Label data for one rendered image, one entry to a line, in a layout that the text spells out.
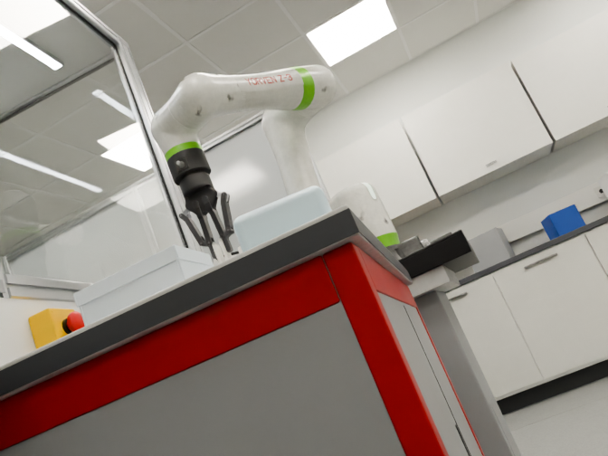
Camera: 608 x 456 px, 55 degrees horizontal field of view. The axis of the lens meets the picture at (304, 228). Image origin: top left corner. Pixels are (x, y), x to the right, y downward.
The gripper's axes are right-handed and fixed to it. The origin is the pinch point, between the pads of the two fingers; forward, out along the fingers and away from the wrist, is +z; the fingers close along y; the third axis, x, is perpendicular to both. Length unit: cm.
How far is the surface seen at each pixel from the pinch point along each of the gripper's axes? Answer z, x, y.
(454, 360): 42, 10, 37
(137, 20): -184, 143, -44
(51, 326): 9.3, -40.4, -18.8
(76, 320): 9.7, -38.1, -15.6
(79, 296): 17, -71, 7
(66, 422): 29, -75, 4
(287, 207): 19, -72, 31
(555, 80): -96, 308, 179
